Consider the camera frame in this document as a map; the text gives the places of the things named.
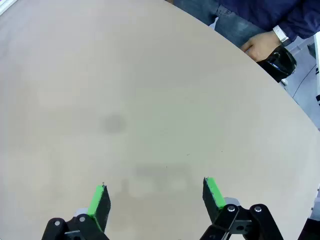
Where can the person's left hand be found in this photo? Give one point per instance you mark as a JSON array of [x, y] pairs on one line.
[[262, 45]]

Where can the person in purple jacket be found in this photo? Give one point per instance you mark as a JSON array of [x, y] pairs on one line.
[[275, 10]]

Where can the black glossy seat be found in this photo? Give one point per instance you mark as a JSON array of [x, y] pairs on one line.
[[282, 66]]

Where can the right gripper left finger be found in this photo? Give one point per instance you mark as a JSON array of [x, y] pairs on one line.
[[100, 212]]

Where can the white wrist watch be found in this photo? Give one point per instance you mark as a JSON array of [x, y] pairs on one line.
[[280, 34]]

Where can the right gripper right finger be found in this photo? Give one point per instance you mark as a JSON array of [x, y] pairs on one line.
[[215, 200]]

